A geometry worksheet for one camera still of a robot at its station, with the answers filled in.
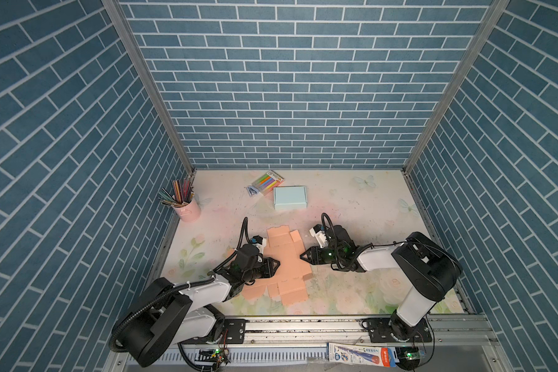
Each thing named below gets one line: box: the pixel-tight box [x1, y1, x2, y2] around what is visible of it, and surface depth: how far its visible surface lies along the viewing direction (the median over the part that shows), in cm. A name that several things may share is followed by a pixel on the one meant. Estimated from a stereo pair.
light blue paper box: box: [272, 186, 308, 211], surface depth 107 cm
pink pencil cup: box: [171, 193, 202, 222], surface depth 98 cm
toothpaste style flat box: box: [326, 342, 400, 368], surface depth 71 cm
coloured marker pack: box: [251, 168, 286, 197], surface depth 117 cm
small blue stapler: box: [246, 186, 259, 197], surface depth 113 cm
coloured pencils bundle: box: [158, 178, 195, 208], surface depth 98 cm
